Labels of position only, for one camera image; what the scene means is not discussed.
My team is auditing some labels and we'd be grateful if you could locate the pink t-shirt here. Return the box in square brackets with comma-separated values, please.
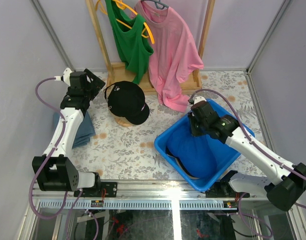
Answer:
[134, 1, 204, 113]

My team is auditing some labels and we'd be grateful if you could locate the wooden clothes rack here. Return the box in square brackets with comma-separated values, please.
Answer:
[85, 0, 215, 95]

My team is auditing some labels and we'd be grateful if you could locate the blue baseball cap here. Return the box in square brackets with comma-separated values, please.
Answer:
[166, 125, 217, 179]

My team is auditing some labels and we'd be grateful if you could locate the folded blue denim cloth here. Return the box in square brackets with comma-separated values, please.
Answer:
[49, 107, 95, 153]

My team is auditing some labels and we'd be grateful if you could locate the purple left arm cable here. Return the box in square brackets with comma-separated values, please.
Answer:
[28, 76, 99, 240]

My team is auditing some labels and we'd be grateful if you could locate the aluminium mounting rail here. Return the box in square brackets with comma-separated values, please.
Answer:
[30, 179, 299, 211]

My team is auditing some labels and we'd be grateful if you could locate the blue plastic bin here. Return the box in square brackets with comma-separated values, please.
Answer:
[154, 112, 241, 192]

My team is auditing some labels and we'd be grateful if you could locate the yellow clothes hanger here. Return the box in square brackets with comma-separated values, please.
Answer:
[95, 0, 155, 45]

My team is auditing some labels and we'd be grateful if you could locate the black baseball cap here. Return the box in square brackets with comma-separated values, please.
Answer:
[104, 81, 150, 125]

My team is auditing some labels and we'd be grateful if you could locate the green tank top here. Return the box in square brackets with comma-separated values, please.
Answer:
[105, 0, 154, 84]

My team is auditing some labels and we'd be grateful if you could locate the wooden hat stand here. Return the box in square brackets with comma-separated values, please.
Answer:
[114, 117, 134, 128]

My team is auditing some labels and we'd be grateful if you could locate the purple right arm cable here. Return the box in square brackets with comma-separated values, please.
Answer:
[188, 88, 306, 239]

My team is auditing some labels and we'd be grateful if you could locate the grey clothes hanger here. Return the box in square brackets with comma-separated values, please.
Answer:
[141, 0, 169, 10]

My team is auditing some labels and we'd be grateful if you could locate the black cap tan logo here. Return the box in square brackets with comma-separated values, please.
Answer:
[166, 149, 200, 180]

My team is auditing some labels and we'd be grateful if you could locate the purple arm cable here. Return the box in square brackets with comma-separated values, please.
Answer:
[28, 76, 99, 240]
[188, 88, 306, 239]

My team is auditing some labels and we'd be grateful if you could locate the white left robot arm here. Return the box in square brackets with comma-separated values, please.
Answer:
[32, 68, 105, 197]

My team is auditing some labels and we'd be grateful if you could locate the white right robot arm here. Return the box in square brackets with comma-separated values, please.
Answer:
[188, 96, 306, 212]

